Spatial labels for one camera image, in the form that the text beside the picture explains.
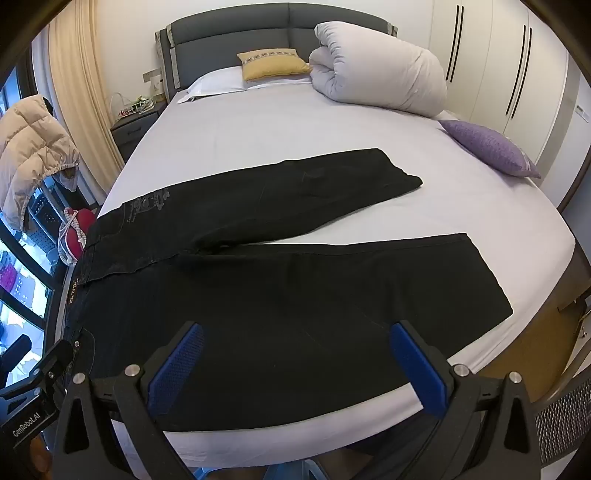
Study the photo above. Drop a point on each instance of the grey padded headboard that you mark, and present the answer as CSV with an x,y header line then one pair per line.
x,y
231,32

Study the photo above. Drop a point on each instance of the mesh chair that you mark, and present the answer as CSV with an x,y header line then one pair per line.
x,y
568,415

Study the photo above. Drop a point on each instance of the black pants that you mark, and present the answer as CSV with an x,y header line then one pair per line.
x,y
277,286

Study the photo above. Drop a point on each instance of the wall socket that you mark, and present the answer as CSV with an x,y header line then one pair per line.
x,y
152,75

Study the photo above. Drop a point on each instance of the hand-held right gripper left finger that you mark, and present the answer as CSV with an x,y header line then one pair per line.
x,y
178,364

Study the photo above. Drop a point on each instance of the white pillow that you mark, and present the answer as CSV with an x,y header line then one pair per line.
x,y
217,82
378,64

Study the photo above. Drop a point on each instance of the beige curtain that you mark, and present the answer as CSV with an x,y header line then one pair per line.
x,y
78,83

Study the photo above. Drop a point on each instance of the yellow pillow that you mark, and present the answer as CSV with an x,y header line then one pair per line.
x,y
272,62

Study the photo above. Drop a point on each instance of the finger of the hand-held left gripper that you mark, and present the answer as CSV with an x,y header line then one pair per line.
x,y
55,360

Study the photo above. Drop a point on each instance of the beige puffer jacket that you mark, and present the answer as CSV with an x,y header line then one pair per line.
x,y
32,147

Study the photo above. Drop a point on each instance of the white wardrobe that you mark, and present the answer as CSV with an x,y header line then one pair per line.
x,y
489,55

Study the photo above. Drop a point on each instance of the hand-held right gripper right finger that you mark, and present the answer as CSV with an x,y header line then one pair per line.
x,y
418,364

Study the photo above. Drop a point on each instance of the bed with white sheet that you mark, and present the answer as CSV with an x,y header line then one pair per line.
x,y
286,129

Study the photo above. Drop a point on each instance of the purple pillow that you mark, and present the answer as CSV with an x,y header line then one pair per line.
x,y
489,145

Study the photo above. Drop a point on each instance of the grey nightstand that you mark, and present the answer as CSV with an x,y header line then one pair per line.
x,y
134,131

